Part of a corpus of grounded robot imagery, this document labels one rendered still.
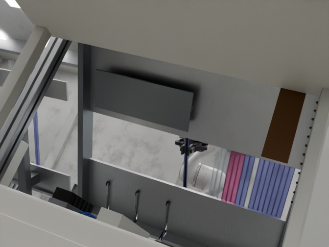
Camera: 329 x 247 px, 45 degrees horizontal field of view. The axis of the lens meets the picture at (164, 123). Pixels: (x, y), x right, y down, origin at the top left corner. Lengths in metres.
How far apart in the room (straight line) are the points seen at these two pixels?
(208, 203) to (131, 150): 10.48
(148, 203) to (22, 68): 0.64
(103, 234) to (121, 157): 11.30
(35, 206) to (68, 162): 11.88
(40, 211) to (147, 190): 0.87
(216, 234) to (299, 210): 0.64
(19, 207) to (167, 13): 0.42
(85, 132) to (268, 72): 0.70
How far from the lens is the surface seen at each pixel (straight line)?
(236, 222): 1.29
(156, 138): 11.62
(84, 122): 1.29
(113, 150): 11.91
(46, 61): 1.11
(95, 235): 0.45
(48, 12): 0.93
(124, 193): 1.38
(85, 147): 1.34
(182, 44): 0.80
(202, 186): 1.96
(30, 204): 0.49
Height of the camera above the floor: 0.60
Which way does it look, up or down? 19 degrees up
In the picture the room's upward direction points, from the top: 21 degrees clockwise
